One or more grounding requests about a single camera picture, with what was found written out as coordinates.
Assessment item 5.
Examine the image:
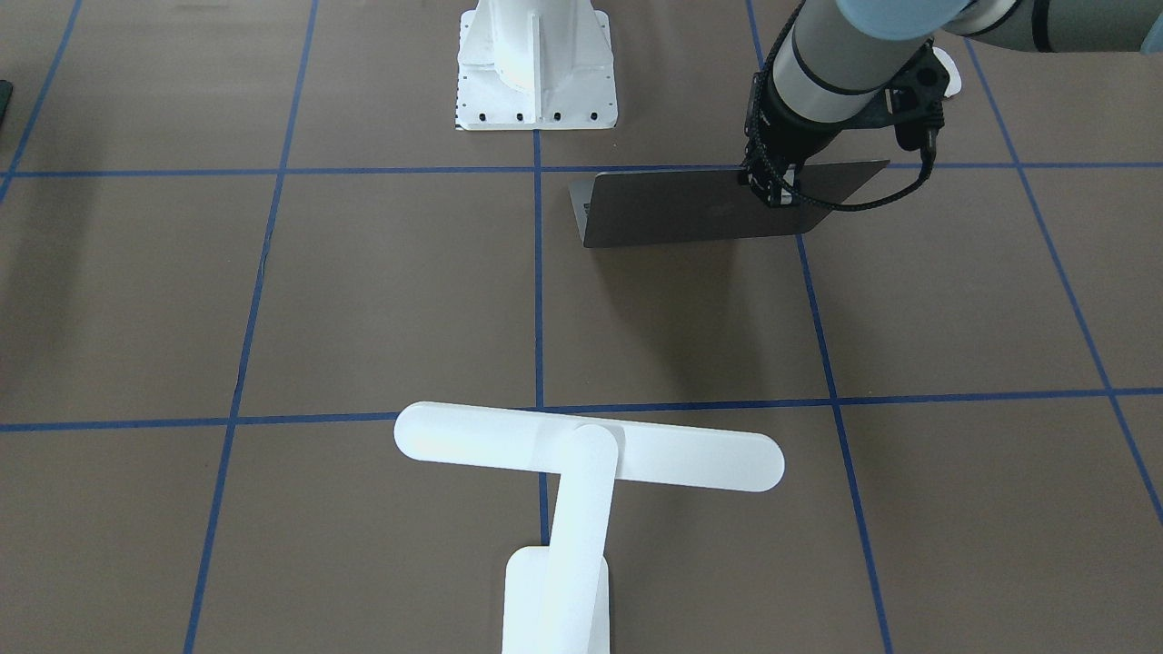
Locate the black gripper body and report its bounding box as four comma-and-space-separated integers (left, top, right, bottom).
739, 74, 840, 208

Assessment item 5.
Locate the grey laptop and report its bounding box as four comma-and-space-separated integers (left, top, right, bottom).
569, 159, 890, 249

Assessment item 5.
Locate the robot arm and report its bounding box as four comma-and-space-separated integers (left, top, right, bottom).
741, 1, 1160, 212

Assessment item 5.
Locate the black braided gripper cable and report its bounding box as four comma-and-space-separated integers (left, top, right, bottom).
741, 54, 939, 213

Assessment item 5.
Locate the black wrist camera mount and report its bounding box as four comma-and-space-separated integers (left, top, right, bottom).
848, 40, 950, 158

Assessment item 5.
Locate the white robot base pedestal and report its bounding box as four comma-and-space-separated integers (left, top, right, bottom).
454, 1, 619, 131

